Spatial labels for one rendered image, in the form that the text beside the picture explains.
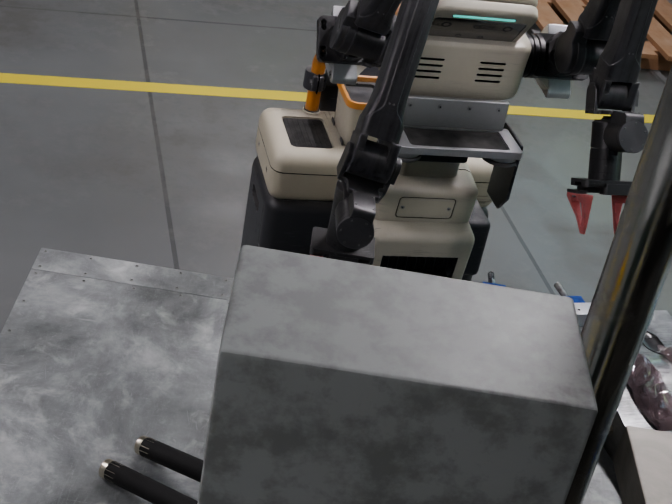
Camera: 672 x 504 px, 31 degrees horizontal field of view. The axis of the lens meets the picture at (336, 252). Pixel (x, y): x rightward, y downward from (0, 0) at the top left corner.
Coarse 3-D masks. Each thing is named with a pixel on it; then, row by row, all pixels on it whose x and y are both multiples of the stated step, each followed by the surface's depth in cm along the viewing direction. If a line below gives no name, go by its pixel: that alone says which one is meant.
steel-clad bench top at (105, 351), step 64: (64, 256) 217; (64, 320) 201; (128, 320) 204; (192, 320) 207; (0, 384) 185; (64, 384) 188; (128, 384) 190; (192, 384) 193; (0, 448) 174; (64, 448) 176; (128, 448) 178; (192, 448) 180
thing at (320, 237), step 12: (324, 228) 193; (312, 240) 189; (324, 240) 190; (336, 240) 187; (372, 240) 192; (312, 252) 188; (324, 252) 188; (336, 252) 188; (348, 252) 188; (360, 252) 189; (372, 252) 189
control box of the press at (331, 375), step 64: (256, 256) 104; (256, 320) 96; (320, 320) 97; (384, 320) 99; (448, 320) 100; (512, 320) 102; (576, 320) 104; (256, 384) 93; (320, 384) 93; (384, 384) 93; (448, 384) 93; (512, 384) 94; (576, 384) 96; (256, 448) 97; (320, 448) 96; (384, 448) 96; (448, 448) 96; (512, 448) 96; (576, 448) 95
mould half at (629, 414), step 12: (660, 312) 224; (660, 324) 220; (660, 336) 217; (660, 360) 204; (624, 396) 194; (624, 408) 193; (636, 408) 193; (624, 420) 191; (636, 420) 192; (648, 420) 192; (612, 444) 194; (612, 456) 194
